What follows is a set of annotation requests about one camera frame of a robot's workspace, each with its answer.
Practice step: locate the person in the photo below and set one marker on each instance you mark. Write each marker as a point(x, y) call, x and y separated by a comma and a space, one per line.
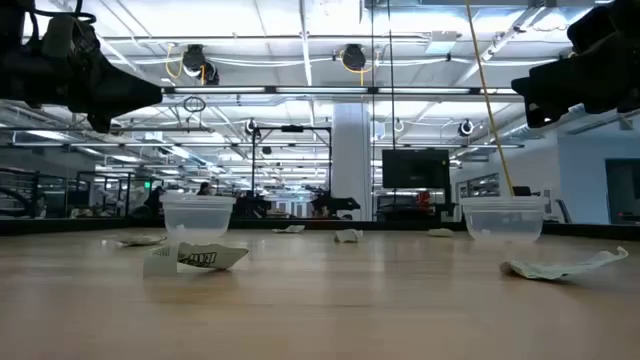
point(203, 189)
point(154, 201)

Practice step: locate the dark doorway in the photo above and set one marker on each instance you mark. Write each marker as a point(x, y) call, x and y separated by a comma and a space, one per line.
point(623, 191)

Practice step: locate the black metal frame rig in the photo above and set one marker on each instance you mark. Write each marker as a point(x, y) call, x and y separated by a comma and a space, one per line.
point(254, 170)

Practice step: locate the clear plastic cup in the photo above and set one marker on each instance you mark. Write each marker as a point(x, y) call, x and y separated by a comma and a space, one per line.
point(503, 220)
point(197, 215)

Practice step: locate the black background robot arm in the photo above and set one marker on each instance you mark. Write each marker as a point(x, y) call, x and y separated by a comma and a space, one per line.
point(332, 204)

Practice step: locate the black monitor screen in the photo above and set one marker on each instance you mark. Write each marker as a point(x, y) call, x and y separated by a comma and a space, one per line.
point(416, 169)

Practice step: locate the white building column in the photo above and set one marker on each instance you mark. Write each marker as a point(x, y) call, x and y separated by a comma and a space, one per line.
point(351, 160)

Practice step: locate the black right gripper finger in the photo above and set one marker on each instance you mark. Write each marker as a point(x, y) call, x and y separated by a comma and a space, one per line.
point(547, 92)

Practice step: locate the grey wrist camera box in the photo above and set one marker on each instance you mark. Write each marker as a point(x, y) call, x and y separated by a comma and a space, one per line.
point(59, 36)

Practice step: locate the black table edge rail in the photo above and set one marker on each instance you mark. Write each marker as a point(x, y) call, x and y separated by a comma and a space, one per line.
point(350, 224)

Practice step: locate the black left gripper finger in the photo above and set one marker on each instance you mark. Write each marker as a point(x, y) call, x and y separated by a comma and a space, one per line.
point(115, 92)

